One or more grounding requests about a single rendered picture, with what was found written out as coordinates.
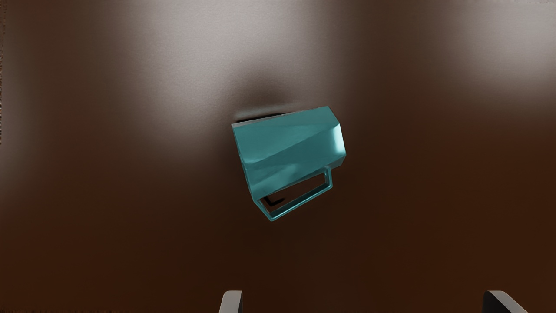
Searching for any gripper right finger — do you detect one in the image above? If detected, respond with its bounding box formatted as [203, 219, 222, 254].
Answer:
[483, 290, 529, 313]

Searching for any teal faceted mug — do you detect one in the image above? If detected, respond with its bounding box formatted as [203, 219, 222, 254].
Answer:
[231, 106, 347, 222]

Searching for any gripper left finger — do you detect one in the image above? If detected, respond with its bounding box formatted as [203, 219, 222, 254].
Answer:
[218, 290, 243, 313]

